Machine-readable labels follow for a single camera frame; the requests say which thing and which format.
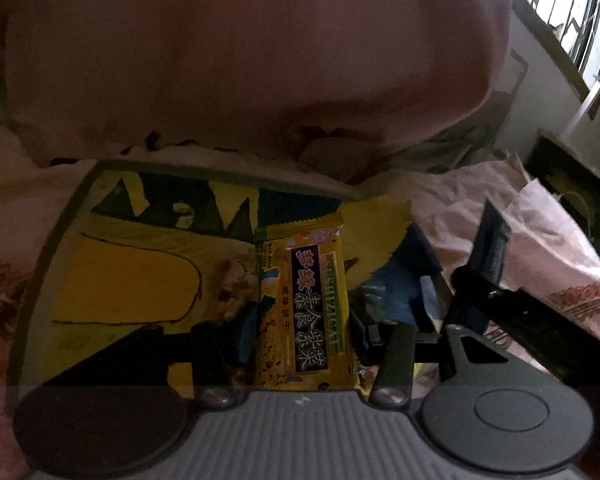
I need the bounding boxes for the yellow biscuit packet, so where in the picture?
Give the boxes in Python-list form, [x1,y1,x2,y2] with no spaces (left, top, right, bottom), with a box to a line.
[254,214,358,392]

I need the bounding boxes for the dark blue sachet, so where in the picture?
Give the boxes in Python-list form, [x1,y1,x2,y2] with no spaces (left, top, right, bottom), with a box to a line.
[361,261,444,334]

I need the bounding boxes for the clear nut snack packet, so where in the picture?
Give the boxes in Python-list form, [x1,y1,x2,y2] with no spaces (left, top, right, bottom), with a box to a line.
[218,255,259,320]

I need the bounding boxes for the grey tray yellow lining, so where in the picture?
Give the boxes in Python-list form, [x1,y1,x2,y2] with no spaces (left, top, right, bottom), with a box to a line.
[7,162,438,390]

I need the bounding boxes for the dark bedside table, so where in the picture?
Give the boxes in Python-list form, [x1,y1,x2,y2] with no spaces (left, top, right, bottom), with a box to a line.
[526,130,600,256]

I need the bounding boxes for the white desk lamp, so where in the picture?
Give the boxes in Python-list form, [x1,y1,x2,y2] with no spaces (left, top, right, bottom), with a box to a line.
[558,75,600,141]

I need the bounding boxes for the floral pink bedsheet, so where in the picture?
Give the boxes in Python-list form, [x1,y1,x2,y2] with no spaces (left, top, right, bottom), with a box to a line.
[0,125,600,479]

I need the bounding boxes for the large pink pillow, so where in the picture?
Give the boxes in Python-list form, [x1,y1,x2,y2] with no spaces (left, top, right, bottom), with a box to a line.
[0,0,512,179]

